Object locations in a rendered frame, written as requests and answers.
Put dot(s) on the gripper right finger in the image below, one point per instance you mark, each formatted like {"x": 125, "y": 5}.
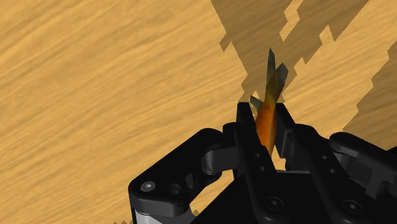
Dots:
{"x": 313, "y": 155}

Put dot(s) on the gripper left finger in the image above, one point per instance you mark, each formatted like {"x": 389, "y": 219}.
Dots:
{"x": 248, "y": 149}

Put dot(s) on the orange carrot with green leaves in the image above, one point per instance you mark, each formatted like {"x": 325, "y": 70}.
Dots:
{"x": 268, "y": 121}

